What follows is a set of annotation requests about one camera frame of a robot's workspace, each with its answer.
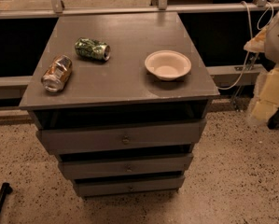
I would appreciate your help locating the grey drawer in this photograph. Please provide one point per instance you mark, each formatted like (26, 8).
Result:
(135, 166)
(68, 141)
(129, 186)

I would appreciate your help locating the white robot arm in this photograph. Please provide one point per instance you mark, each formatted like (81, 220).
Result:
(266, 41)

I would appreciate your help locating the grey wooden drawer cabinet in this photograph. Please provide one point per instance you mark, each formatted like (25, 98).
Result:
(120, 101)

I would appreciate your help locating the grey bottom drawer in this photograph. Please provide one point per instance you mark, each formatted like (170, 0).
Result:
(129, 186)

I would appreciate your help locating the grey top drawer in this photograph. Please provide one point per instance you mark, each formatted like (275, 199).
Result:
(68, 141)

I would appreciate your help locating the white paper bowl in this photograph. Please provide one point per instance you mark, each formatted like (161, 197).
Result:
(168, 65)

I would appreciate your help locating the crushed green soda can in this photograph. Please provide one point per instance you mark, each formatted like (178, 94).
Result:
(93, 49)

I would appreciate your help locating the crushed orange soda can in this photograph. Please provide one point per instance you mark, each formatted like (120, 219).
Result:
(58, 73)

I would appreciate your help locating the black bar on floor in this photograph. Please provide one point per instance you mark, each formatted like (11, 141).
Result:
(5, 190)

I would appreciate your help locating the grey metal rail frame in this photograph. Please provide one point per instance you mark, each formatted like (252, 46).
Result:
(120, 8)

